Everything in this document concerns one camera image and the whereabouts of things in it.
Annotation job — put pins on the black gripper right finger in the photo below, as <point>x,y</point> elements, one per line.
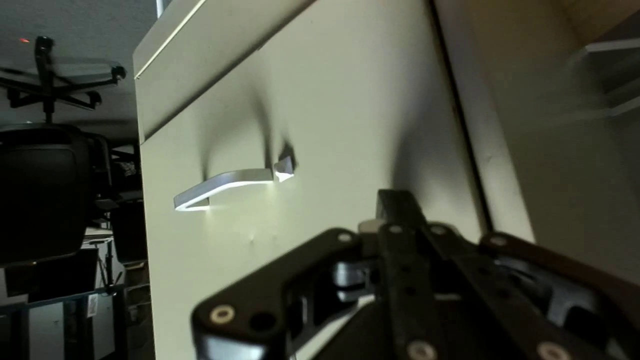
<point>507,307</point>

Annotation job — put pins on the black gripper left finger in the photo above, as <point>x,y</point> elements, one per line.
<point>301,300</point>

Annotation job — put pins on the beige drawer with label frame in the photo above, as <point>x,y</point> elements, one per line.
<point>333,100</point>

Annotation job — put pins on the beige metal filing cabinet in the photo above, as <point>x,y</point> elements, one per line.
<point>192,61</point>

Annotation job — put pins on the black office chair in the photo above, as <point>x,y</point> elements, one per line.
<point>41,186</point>

